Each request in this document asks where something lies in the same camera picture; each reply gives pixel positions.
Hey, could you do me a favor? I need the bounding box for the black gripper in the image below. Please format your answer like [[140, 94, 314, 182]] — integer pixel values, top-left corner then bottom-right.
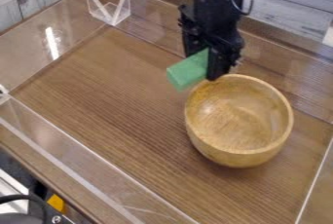
[[177, 4, 244, 81]]

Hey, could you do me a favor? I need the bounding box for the green rectangular block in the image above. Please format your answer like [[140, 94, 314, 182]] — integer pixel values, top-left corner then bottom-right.
[[165, 49, 208, 91]]

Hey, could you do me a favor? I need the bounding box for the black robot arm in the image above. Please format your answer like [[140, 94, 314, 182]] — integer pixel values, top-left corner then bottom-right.
[[177, 0, 253, 81]]

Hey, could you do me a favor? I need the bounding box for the brown wooden bowl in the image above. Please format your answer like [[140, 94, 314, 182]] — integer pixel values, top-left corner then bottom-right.
[[184, 74, 294, 168]]

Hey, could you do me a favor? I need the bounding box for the yellow and black device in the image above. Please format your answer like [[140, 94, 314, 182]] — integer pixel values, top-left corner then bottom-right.
[[29, 181, 93, 224]]

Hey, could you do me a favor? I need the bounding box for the clear acrylic corner bracket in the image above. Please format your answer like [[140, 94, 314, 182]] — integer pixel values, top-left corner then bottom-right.
[[85, 0, 130, 26]]

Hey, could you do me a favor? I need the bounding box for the clear acrylic tray wall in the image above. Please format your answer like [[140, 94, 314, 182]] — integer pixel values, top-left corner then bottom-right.
[[0, 85, 199, 224]]

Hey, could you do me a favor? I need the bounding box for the black cable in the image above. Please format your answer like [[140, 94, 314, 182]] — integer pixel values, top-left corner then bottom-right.
[[0, 194, 48, 224]]

